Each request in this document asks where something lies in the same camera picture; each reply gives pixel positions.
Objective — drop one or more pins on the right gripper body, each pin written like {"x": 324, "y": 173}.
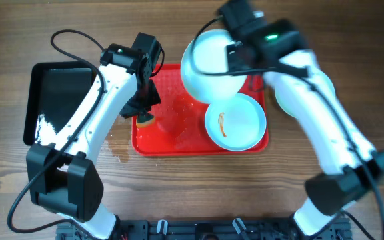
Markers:
{"x": 236, "y": 58}

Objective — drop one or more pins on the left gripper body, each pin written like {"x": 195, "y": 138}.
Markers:
{"x": 142, "y": 104}

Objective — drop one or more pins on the green and orange sponge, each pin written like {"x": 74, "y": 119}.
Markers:
{"x": 144, "y": 120}

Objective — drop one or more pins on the light blue plate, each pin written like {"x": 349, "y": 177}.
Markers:
{"x": 282, "y": 100}
{"x": 236, "y": 124}
{"x": 201, "y": 63}

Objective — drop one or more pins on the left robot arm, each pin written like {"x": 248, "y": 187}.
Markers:
{"x": 62, "y": 175}

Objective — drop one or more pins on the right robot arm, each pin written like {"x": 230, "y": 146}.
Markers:
{"x": 350, "y": 165}

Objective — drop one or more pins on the red plastic tray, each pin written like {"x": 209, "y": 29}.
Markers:
{"x": 179, "y": 127}

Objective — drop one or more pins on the black rectangular water tray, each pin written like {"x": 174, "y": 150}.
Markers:
{"x": 55, "y": 92}

